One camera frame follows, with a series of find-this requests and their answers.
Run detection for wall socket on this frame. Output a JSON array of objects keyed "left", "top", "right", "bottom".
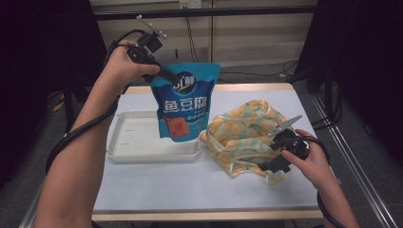
[{"left": 179, "top": 0, "right": 202, "bottom": 10}]

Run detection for black horizontal bar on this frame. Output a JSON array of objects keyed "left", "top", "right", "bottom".
[{"left": 93, "top": 5, "right": 317, "bottom": 22}]

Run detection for blue food pouch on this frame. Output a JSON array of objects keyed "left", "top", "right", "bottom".
[{"left": 149, "top": 62, "right": 221, "bottom": 143}]

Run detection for person's right hand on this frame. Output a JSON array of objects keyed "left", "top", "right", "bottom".
[{"left": 280, "top": 127, "right": 336, "bottom": 193}]

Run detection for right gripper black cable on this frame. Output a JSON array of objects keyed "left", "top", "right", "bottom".
[{"left": 291, "top": 135, "right": 348, "bottom": 228}]

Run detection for black metal stand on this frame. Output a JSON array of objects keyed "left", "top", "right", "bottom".
[{"left": 61, "top": 75, "right": 96, "bottom": 134}]

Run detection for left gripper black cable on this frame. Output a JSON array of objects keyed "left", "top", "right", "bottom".
[{"left": 45, "top": 28, "right": 148, "bottom": 175}]

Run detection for yellow tape piece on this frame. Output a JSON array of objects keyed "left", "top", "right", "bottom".
[{"left": 51, "top": 99, "right": 65, "bottom": 113}]

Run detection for black stand foot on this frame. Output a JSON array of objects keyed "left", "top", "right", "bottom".
[{"left": 286, "top": 63, "right": 321, "bottom": 86}]

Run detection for person's left hand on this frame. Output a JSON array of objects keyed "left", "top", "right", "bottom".
[{"left": 100, "top": 39, "right": 162, "bottom": 97}]

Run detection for black floor cable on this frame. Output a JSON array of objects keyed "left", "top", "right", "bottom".
[{"left": 310, "top": 85, "right": 343, "bottom": 131}]

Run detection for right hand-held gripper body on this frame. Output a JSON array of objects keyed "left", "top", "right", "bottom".
[{"left": 267, "top": 114, "right": 311, "bottom": 162}]

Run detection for black wall cable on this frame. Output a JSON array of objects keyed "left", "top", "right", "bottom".
[{"left": 184, "top": 16, "right": 298, "bottom": 79}]

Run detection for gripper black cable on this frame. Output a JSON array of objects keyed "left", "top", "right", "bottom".
[
  {"left": 291, "top": 135, "right": 348, "bottom": 228},
  {"left": 45, "top": 28, "right": 148, "bottom": 175}
]

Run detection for orange print cloth bag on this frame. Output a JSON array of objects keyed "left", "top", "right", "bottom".
[{"left": 199, "top": 99, "right": 297, "bottom": 187}]

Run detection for white table mat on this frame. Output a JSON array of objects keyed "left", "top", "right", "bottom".
[{"left": 92, "top": 90, "right": 324, "bottom": 213}]

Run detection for white plastic tray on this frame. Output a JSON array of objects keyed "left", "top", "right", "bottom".
[{"left": 106, "top": 109, "right": 202, "bottom": 164}]

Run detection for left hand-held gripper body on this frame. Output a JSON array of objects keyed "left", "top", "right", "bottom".
[{"left": 126, "top": 13, "right": 168, "bottom": 67}]

